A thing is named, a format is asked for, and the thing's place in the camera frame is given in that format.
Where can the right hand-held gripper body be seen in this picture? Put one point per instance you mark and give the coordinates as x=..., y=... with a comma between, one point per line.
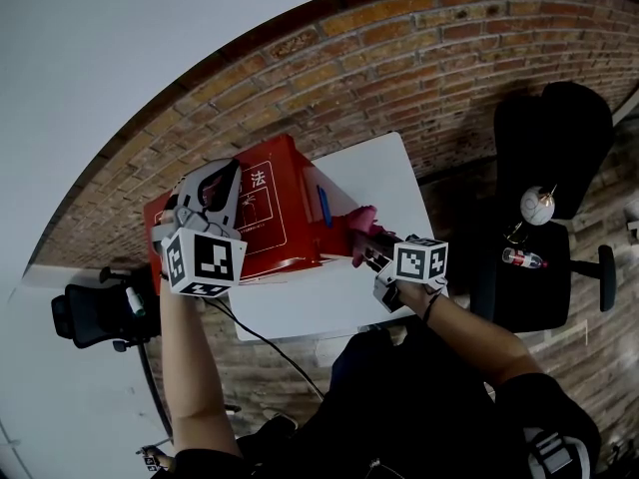
x=419, y=262

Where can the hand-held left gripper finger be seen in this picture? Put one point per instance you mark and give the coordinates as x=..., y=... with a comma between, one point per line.
x=192, y=180
x=233, y=182

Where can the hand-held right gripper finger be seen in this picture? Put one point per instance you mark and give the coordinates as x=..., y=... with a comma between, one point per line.
x=382, y=238

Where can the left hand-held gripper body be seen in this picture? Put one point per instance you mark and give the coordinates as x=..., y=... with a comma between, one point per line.
x=207, y=262

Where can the pink cloth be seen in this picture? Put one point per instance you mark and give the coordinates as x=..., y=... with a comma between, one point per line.
x=363, y=217

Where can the red fire extinguisher box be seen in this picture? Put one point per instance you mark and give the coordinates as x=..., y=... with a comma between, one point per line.
x=279, y=207

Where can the person's right forearm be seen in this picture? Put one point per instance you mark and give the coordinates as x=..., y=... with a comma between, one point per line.
x=474, y=337

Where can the person's left forearm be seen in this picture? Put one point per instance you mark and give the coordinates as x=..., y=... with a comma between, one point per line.
x=197, y=367

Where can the black wristband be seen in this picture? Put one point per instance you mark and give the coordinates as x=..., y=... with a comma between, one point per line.
x=432, y=305

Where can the white marker with green cap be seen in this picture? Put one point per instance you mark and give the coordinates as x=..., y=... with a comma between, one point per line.
x=135, y=301

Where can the eyeglasses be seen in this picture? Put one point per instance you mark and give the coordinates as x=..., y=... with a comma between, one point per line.
x=516, y=233

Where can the plastic bottle with red label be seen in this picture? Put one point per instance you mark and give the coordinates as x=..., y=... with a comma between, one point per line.
x=521, y=258

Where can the black mesh office chair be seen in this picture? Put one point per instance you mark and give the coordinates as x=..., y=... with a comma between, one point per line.
x=97, y=312

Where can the white round ball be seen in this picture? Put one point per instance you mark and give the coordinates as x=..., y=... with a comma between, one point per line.
x=537, y=206

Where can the person's black clothing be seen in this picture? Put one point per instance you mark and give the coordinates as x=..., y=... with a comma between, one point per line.
x=409, y=417

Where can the person's black shoe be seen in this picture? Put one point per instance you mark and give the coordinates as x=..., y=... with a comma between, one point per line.
x=279, y=424

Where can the small black white patterned object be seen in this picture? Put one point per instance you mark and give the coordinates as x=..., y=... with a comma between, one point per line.
x=152, y=459

